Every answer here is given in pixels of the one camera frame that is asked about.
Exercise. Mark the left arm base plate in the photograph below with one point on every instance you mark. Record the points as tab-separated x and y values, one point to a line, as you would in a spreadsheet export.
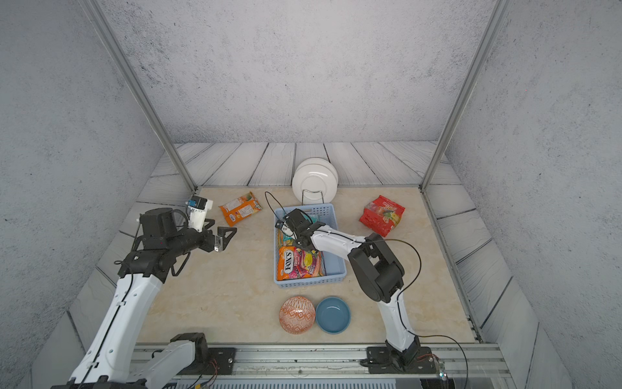
218	361

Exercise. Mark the blue bowl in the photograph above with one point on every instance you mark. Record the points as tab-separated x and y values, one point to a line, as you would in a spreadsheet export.
333	315

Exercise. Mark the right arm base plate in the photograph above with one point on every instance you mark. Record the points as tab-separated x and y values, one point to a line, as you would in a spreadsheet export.
387	360

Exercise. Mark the orange Fox's candy bag back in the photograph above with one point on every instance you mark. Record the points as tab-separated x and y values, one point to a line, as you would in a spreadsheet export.
241	208

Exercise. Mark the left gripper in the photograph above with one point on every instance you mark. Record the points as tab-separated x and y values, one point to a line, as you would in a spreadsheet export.
209	245

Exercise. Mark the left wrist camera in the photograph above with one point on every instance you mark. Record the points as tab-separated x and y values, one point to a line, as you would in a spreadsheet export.
196	211

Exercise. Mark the red candy bag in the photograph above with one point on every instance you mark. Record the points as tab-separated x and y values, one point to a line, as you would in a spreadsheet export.
382	215

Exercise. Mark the teal candy bag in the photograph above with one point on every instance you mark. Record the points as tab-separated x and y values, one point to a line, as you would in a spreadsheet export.
303	232

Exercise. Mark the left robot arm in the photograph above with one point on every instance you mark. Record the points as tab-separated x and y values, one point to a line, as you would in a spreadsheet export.
107	362

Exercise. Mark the light blue plastic basket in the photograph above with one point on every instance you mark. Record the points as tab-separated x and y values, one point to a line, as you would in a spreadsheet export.
334	266

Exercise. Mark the orange patterned bowl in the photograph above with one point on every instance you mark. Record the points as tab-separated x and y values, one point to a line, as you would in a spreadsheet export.
297	315

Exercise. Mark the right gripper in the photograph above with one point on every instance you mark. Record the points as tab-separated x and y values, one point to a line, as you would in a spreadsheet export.
297	244

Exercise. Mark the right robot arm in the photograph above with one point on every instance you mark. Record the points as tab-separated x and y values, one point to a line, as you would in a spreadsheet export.
378	273

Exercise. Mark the aluminium front rail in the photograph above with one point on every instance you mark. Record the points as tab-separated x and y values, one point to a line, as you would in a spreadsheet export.
460	366

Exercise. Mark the metal wire plate rack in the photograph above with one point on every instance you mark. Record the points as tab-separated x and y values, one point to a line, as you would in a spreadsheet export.
309	197

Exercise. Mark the white plates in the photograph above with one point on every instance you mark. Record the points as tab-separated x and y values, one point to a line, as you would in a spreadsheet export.
316	174

